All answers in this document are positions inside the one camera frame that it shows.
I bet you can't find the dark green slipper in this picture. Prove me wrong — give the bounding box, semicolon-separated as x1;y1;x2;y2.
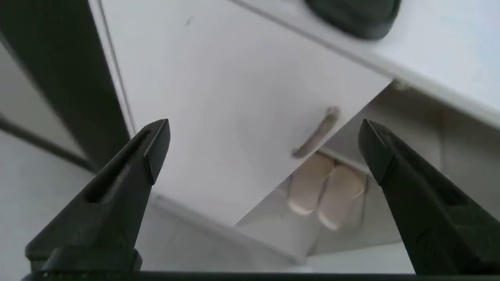
303;0;402;41

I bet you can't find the white cabinet door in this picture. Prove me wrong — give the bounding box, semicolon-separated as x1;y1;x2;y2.
86;0;393;227

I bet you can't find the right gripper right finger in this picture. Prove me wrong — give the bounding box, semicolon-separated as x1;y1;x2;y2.
357;118;500;276

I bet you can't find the beige slipper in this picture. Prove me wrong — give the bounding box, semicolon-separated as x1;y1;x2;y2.
316;164;366;231
287;151;335;216

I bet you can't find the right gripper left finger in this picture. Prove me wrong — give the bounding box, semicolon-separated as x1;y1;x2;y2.
24;118;171;273

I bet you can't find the white cabinet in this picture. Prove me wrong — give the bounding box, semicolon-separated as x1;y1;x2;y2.
134;0;500;270

